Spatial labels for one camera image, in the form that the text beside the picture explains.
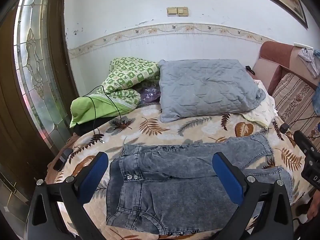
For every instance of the blue denim garment on cushion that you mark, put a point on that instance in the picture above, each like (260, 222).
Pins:
(316, 100)

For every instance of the green patterned quilt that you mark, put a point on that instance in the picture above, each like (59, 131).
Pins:
(116, 95)

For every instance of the striped brown floral cushion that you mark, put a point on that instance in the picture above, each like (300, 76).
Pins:
(293, 98)

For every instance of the leaf pattern beige bed blanket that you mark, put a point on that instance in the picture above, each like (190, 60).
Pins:
(143, 127)

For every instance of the wooden door with stained glass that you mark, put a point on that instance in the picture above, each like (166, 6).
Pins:
(37, 88)

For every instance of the black power adapter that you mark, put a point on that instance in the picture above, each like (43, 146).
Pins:
(284, 128)

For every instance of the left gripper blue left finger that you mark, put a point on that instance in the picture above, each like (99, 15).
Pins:
(45, 220)

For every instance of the grey washed denim pants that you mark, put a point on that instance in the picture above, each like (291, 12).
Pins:
(173, 189)

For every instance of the beige wall switch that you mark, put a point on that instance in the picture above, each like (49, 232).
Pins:
(177, 11)

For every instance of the small black object by headboard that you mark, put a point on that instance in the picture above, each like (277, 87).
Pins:
(249, 69)

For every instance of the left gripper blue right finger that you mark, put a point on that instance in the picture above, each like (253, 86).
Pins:
(264, 210)

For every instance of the purple plastic bag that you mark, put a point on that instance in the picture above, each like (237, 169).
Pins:
(150, 94)

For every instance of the clothes on headboard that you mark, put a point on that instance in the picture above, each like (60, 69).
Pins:
(311, 59)

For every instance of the cream white pillow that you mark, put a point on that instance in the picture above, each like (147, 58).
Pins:
(266, 112)

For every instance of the black phone on bed edge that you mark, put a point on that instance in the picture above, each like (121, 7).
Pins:
(58, 166)

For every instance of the grey quilted pillow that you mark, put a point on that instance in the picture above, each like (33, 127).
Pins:
(206, 87)

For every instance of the person right hand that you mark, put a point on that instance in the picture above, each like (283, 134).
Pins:
(314, 207)

